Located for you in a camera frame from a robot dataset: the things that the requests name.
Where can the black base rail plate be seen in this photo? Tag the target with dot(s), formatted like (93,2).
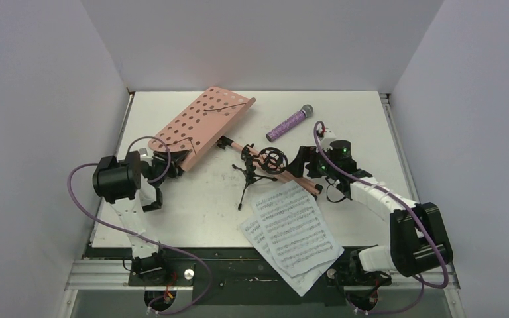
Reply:
(240,276)

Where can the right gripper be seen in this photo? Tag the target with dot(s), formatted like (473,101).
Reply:
(306,162)

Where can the sheet music page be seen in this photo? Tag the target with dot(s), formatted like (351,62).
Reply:
(263,245)
(287,201)

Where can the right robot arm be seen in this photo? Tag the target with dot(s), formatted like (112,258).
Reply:
(418,244)

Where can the purple glitter microphone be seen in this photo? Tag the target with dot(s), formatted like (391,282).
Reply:
(288,124)

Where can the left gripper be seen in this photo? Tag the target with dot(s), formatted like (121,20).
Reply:
(177,159)

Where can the black mini tripod mic stand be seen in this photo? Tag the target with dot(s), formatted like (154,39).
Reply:
(264,164)

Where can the pink music stand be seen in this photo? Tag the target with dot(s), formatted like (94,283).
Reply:
(197,128)

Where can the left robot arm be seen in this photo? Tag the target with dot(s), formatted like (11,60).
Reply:
(132,188)

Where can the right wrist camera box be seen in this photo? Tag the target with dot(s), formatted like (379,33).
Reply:
(326,135)

